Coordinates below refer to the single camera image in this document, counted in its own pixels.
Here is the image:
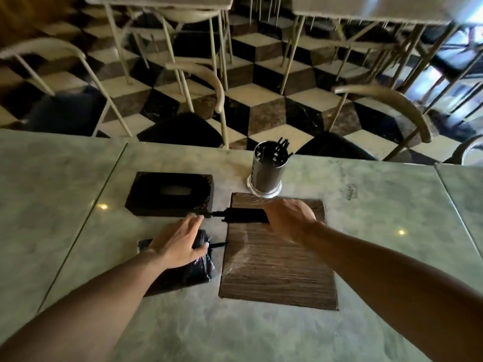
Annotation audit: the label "marble table with beige legs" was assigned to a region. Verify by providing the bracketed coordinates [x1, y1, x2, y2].
[279, 0, 483, 95]
[85, 0, 235, 92]

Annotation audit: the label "person's right hand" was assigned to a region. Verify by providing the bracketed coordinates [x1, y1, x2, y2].
[263, 198, 326, 245]

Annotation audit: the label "person's left hand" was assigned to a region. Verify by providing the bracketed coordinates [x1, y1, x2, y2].
[149, 214, 210, 269]

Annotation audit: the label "perforated metal cutlery holder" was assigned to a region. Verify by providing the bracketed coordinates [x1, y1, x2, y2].
[247, 141, 293, 199]

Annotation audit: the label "person's left forearm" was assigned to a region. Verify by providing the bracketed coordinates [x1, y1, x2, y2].
[0, 249, 169, 362]

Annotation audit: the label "black chopstick bundle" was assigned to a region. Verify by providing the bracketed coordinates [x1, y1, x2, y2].
[212, 208, 271, 225]

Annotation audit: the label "black plastic packet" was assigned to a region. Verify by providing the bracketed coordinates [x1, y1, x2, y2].
[138, 229, 216, 297]

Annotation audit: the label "dark wooden tissue box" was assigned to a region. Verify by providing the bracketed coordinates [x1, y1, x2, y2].
[125, 172, 215, 218]

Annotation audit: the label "brown wood-grain placemat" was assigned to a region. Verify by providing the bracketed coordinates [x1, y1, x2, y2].
[218, 192, 339, 310]

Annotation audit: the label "beige chair with black seat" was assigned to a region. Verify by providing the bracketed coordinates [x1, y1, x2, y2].
[295, 84, 433, 161]
[442, 135, 483, 166]
[125, 7, 231, 91]
[137, 62, 231, 150]
[0, 37, 133, 138]

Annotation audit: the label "black chopsticks in holder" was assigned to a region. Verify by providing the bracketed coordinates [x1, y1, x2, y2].
[276, 137, 294, 159]

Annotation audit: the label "person's right forearm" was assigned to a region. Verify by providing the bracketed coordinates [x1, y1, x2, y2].
[303, 222, 483, 362]

